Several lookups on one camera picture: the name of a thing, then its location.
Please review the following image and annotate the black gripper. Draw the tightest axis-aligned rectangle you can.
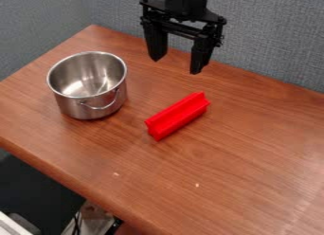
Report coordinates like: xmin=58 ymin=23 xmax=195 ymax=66
xmin=139 ymin=0 xmax=227 ymax=74

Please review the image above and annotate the red plastic block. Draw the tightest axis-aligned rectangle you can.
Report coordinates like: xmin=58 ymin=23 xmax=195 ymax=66
xmin=145 ymin=92 xmax=211 ymax=141

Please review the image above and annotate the stainless steel pot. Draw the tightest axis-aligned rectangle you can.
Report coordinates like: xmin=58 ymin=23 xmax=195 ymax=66
xmin=47 ymin=51 xmax=127 ymax=120

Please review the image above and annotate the white object at corner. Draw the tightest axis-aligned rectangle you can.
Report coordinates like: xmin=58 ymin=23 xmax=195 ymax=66
xmin=0 ymin=211 xmax=42 ymax=235

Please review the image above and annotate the black cable under table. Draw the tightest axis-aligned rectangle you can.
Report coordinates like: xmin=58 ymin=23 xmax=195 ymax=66
xmin=70 ymin=209 xmax=83 ymax=235

